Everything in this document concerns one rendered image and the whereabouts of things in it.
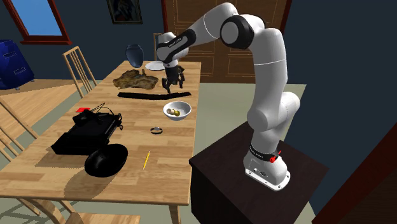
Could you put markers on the dark robot stand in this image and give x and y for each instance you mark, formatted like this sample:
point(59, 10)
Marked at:
point(223, 173)

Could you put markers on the yellow round object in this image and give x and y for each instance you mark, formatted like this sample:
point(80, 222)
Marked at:
point(176, 113)

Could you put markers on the red card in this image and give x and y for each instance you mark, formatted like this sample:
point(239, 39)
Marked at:
point(82, 109)

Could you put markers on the light wooden chair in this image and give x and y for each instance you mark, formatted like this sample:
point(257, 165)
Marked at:
point(77, 69)
point(9, 118)

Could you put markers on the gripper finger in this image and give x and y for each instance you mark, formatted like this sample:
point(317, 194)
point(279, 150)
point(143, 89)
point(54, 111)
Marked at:
point(167, 86)
point(181, 81)

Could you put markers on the white plate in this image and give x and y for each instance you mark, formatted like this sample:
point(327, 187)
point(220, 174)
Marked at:
point(154, 65)

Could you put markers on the dark blue vase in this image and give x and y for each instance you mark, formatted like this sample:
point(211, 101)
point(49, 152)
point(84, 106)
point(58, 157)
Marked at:
point(135, 56)

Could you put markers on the black bowl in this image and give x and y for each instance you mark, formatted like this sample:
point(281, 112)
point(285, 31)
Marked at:
point(106, 160)

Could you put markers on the white bowl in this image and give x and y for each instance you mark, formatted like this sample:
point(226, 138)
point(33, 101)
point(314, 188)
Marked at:
point(183, 108)

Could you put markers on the blue filing cabinet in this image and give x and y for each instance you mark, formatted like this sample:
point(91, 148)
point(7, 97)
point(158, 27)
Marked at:
point(14, 66)

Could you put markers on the brown wooden door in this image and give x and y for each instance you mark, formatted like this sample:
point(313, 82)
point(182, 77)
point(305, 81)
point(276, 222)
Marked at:
point(223, 59)

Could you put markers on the yellow pencil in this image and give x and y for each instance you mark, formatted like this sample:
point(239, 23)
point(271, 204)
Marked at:
point(146, 159)

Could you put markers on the light wooden table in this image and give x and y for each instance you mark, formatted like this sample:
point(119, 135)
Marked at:
point(161, 145)

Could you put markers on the long black strip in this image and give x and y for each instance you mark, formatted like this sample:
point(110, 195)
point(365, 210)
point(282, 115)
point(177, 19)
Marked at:
point(149, 96)

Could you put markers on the dark framed wall picture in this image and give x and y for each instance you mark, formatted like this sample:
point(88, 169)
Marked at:
point(124, 11)

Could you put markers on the brown crumpled cloth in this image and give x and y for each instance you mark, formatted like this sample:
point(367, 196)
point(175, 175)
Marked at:
point(135, 80)

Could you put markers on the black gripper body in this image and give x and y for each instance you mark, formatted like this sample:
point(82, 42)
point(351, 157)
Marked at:
point(172, 74)

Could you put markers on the black flat box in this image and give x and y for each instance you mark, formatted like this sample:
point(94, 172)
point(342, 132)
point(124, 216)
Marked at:
point(83, 138)

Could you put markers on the red-framed window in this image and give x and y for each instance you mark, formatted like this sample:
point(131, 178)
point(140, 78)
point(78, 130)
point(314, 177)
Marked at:
point(40, 18)

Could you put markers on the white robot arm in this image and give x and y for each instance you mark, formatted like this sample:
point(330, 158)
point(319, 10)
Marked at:
point(268, 68)

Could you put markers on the dark red wooden panel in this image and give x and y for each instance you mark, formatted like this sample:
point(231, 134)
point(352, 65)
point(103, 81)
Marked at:
point(366, 183)

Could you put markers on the beige egg-shaped object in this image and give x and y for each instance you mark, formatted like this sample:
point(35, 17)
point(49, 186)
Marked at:
point(170, 111)

